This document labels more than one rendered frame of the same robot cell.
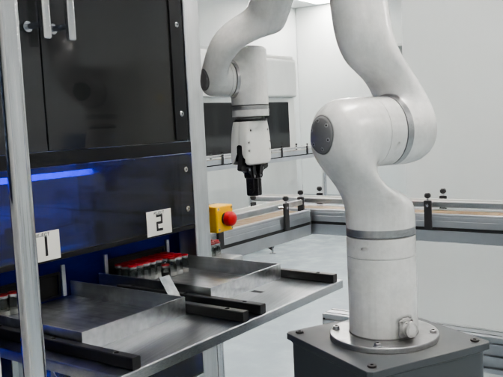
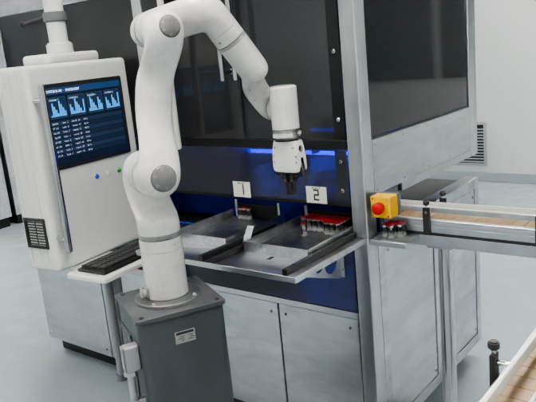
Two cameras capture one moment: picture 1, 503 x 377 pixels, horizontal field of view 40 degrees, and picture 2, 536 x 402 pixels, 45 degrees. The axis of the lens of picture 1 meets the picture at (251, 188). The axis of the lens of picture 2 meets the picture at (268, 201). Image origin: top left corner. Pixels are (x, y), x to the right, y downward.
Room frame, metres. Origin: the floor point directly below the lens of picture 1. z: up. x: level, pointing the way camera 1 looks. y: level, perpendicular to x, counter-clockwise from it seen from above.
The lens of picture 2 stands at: (1.61, -1.99, 1.53)
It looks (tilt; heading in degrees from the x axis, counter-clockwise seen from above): 13 degrees down; 93
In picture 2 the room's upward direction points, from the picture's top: 6 degrees counter-clockwise
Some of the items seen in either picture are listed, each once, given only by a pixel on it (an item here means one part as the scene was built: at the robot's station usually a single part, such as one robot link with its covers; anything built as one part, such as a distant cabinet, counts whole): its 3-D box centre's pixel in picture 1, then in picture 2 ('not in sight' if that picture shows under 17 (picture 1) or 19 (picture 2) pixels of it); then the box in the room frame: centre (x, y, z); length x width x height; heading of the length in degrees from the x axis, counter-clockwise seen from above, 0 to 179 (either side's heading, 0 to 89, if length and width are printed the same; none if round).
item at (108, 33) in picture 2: not in sight; (103, 69); (0.81, 0.87, 1.51); 0.49 x 0.01 x 0.59; 144
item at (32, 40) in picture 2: not in sight; (37, 75); (0.41, 1.16, 1.51); 0.48 x 0.01 x 0.59; 144
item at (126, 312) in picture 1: (76, 311); (230, 226); (1.34, 0.36, 0.90); 0.34 x 0.26 x 0.04; 54
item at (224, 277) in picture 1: (190, 275); (304, 235); (1.61, 0.15, 0.90); 0.34 x 0.26 x 0.04; 54
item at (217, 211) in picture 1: (215, 218); (385, 205); (1.88, 0.10, 1.00); 0.08 x 0.07 x 0.07; 54
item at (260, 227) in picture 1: (238, 226); (487, 222); (2.20, 0.05, 0.92); 0.69 x 0.16 x 0.16; 144
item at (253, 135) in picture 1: (251, 140); (288, 153); (1.58, -0.01, 1.21); 0.10 x 0.08 x 0.11; 145
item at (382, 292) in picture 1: (382, 285); (163, 266); (1.20, -0.22, 0.95); 0.19 x 0.19 x 0.18
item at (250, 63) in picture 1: (247, 75); (283, 106); (1.58, 0.00, 1.35); 0.09 x 0.08 x 0.13; 120
